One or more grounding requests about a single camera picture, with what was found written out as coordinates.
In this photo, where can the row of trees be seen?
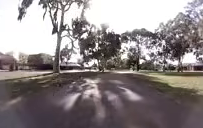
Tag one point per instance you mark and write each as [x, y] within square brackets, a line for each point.
[104, 46]

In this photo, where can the grey asphalt path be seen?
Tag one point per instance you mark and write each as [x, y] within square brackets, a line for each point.
[99, 100]

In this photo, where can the tall pale-trunked tree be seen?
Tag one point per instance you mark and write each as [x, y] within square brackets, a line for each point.
[57, 50]

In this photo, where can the dark low building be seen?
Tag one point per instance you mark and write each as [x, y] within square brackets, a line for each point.
[39, 60]

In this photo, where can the sunlit grass field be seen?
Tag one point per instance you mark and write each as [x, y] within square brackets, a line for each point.
[186, 83]

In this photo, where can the pale road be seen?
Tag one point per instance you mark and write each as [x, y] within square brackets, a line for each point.
[9, 75]

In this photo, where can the long low building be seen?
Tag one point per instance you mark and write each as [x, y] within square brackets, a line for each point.
[196, 66]

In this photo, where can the low brown building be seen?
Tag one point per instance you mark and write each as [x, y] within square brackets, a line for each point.
[0, 61]

